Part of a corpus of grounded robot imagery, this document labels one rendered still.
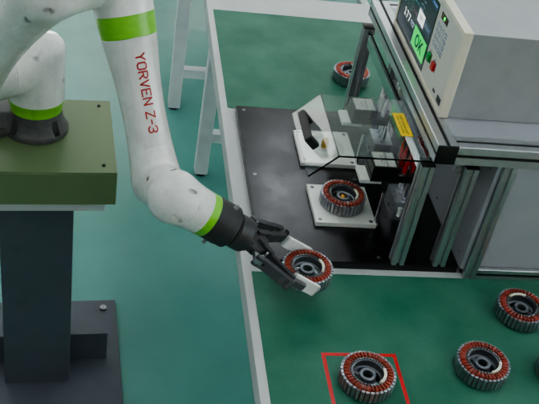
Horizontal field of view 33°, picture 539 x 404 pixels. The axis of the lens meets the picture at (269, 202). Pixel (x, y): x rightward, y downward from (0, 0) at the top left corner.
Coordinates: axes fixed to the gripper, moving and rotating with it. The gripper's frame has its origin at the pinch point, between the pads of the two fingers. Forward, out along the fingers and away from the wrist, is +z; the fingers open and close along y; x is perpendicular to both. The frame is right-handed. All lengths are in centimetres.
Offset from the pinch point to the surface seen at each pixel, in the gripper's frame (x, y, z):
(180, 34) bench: -48, -188, 10
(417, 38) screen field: 44, -42, 5
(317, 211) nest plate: 0.3, -24.6, 8.0
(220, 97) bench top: -13, -79, -7
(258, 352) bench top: -11.6, 18.1, -6.0
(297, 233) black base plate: -3.5, -17.3, 3.8
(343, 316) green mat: -1.5, 7.4, 10.8
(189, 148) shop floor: -77, -160, 33
